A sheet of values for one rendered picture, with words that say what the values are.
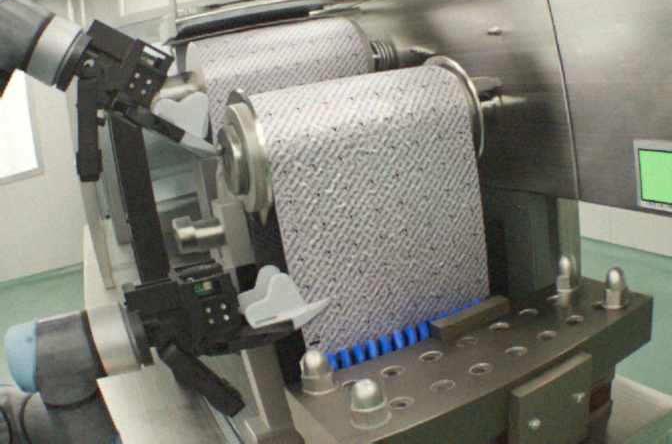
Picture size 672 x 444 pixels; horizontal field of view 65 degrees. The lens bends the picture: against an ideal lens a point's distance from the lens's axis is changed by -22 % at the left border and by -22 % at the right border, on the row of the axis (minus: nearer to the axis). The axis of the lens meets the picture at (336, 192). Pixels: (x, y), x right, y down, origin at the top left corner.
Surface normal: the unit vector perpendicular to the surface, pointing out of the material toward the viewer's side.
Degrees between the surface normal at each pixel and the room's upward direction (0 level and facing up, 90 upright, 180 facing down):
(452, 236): 90
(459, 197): 90
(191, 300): 90
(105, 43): 90
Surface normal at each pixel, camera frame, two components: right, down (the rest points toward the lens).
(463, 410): 0.39, 0.10
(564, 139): -0.91, 0.22
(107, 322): 0.15, -0.63
